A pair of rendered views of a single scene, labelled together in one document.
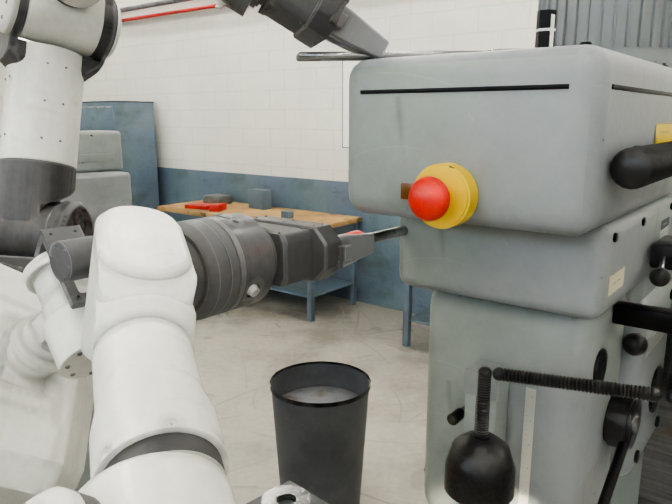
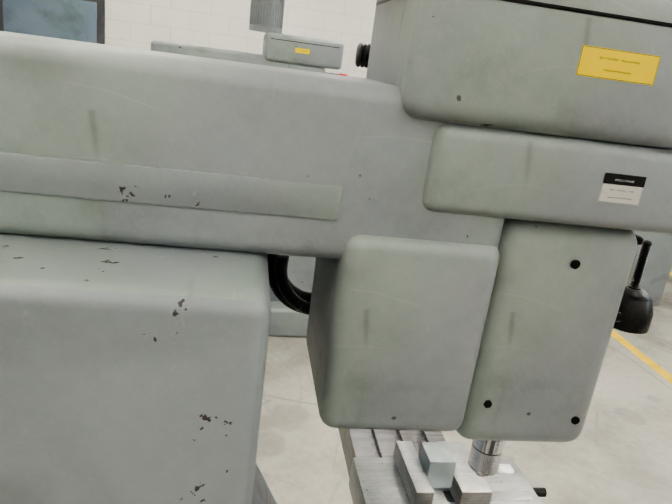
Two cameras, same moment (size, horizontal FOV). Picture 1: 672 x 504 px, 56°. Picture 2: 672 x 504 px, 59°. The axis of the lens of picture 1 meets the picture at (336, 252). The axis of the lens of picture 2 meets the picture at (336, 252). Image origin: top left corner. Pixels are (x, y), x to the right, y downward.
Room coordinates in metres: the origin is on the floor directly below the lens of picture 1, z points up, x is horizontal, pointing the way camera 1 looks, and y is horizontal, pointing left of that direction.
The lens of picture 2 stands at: (1.53, 0.09, 1.78)
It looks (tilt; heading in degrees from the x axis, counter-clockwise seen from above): 18 degrees down; 222
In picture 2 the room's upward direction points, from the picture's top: 8 degrees clockwise
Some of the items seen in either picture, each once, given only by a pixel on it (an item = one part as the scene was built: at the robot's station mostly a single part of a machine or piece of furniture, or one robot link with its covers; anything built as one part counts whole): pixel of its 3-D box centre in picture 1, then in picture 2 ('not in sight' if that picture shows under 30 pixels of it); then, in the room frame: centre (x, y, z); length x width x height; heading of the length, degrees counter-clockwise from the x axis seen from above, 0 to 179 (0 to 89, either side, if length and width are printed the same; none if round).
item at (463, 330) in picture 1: (522, 397); (517, 311); (0.76, -0.25, 1.47); 0.21 x 0.19 x 0.32; 52
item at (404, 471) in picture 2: not in sight; (445, 488); (0.63, -0.36, 1.01); 0.35 x 0.15 x 0.11; 144
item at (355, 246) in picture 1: (357, 247); not in sight; (0.63, -0.02, 1.70); 0.06 x 0.02 x 0.03; 142
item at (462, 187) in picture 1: (444, 195); not in sight; (0.58, -0.10, 1.76); 0.06 x 0.02 x 0.06; 52
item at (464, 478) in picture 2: not in sight; (461, 473); (0.61, -0.35, 1.05); 0.15 x 0.06 x 0.04; 54
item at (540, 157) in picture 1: (542, 133); (569, 63); (0.77, -0.25, 1.81); 0.47 x 0.26 x 0.16; 142
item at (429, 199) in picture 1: (431, 198); not in sight; (0.56, -0.09, 1.76); 0.04 x 0.03 x 0.04; 52
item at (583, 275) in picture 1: (544, 236); (525, 164); (0.79, -0.27, 1.68); 0.34 x 0.24 x 0.10; 142
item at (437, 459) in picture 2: not in sight; (435, 464); (0.66, -0.38, 1.07); 0.06 x 0.05 x 0.06; 54
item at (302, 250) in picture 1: (255, 257); not in sight; (0.60, 0.08, 1.70); 0.13 x 0.12 x 0.10; 52
